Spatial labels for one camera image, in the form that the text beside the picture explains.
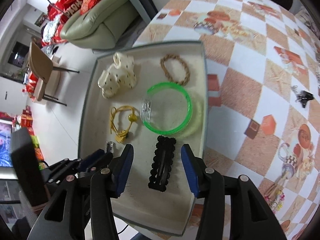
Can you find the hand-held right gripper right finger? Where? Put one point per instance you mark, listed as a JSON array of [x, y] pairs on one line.
[[190, 170]]

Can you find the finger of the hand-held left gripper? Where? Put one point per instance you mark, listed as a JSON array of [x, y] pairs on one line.
[[107, 158], [93, 157]]

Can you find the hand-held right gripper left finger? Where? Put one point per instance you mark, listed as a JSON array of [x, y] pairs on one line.
[[125, 170]]

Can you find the small silver hair clip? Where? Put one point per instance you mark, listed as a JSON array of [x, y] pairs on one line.
[[110, 147]]

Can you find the black scalloped snap hair clip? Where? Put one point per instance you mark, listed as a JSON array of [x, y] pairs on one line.
[[162, 165]]

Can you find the green plastic bangle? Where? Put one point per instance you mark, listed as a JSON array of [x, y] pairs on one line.
[[189, 103]]

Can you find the cream polka-dot hair bow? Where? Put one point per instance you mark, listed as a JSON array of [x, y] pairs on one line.
[[117, 77]]

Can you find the white tray with grey rim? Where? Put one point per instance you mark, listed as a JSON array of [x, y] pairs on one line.
[[147, 62]]

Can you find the blue printed picture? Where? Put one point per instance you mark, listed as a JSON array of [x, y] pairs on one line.
[[5, 142]]

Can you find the pile of red gift boxes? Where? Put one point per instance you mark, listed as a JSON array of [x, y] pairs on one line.
[[28, 125]]

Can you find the beige chair with metal legs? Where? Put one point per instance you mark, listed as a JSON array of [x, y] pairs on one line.
[[40, 65]]

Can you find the checkered printed tablecloth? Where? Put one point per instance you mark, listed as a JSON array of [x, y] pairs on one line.
[[237, 85]]

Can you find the dark screen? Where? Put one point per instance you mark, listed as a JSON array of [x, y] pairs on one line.
[[17, 53]]

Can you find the pale green leather sofa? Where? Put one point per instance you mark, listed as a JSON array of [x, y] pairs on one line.
[[100, 22]]

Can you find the small black claw clip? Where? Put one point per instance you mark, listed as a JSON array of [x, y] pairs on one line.
[[303, 96]]

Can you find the red printed bag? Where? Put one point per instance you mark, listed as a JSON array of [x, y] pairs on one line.
[[70, 2]]

